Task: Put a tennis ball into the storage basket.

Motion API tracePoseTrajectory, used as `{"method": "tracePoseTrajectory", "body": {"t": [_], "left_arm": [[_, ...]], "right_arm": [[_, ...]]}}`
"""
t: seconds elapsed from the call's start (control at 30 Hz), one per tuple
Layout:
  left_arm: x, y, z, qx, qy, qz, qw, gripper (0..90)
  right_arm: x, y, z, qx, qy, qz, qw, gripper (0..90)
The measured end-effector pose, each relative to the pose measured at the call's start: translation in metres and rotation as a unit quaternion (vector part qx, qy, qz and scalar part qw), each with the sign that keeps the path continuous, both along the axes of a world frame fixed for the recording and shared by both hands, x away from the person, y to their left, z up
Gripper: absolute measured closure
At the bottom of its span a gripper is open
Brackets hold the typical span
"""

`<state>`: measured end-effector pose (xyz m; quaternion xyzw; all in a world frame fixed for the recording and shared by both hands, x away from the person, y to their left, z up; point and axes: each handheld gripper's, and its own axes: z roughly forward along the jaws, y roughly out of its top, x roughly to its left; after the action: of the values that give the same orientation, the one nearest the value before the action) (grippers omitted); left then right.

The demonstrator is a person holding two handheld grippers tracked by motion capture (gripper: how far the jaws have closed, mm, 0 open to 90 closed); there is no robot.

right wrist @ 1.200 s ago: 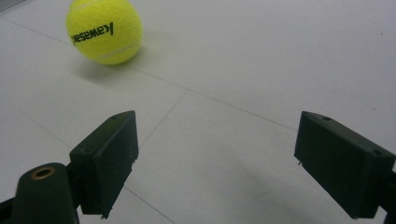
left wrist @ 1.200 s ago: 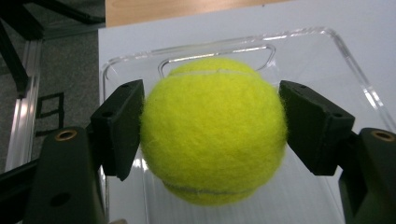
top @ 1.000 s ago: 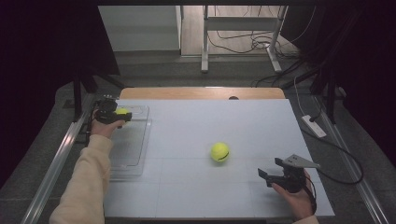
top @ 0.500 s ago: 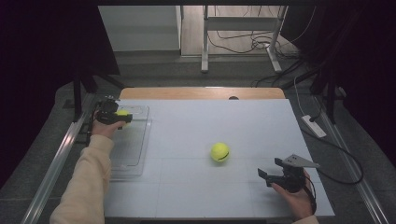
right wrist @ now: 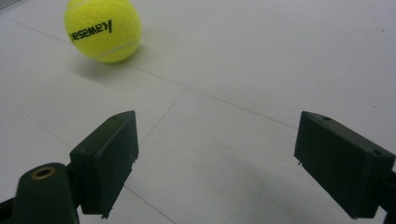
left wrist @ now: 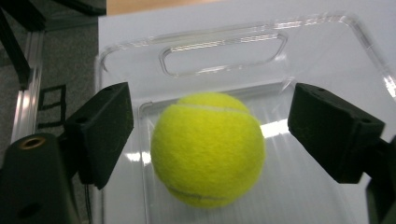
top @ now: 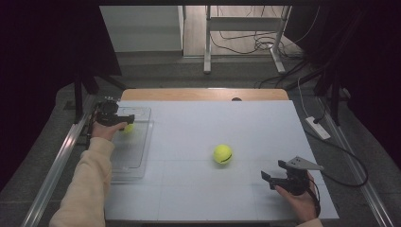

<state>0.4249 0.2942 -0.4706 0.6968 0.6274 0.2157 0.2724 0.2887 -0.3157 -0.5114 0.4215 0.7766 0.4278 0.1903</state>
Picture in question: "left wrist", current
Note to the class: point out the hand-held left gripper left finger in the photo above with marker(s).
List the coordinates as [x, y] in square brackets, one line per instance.
[101, 133]

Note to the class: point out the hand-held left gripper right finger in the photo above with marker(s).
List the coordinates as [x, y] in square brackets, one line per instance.
[333, 133]

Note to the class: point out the clear plastic container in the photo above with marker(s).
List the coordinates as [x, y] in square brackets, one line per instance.
[327, 56]

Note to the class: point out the yellow tennis ball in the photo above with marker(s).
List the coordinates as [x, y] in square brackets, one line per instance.
[208, 152]

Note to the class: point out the black stand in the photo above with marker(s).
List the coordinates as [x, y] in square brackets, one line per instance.
[15, 53]

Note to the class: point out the wooden table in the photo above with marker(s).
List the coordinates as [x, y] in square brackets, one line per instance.
[149, 6]

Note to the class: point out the metal floor rail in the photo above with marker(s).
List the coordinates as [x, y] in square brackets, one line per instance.
[26, 102]

